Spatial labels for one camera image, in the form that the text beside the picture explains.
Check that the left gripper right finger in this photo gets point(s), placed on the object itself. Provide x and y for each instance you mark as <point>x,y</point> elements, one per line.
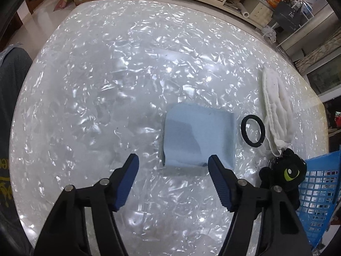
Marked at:
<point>281,232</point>

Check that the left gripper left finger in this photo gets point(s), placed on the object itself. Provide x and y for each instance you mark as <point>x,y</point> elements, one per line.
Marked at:
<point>65,232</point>

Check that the black plush toy green eyes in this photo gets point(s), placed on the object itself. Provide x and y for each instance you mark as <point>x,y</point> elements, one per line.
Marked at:
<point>287,171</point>

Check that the black ring hair band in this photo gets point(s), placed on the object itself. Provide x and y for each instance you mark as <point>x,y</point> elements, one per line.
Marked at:
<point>244,133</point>

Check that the white quilted cloth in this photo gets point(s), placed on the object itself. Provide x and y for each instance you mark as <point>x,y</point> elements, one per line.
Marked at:
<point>279,118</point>

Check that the light blue cloth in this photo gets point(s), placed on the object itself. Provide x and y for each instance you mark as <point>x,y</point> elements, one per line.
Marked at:
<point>193,133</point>

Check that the blue plastic basket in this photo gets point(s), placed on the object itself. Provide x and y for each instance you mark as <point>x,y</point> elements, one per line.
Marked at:
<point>318,195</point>

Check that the black shopping bag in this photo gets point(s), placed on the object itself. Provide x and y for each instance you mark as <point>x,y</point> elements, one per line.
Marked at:
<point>288,15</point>

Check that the white paper roll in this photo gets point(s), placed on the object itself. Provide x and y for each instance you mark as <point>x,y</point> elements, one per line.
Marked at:
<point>243,10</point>

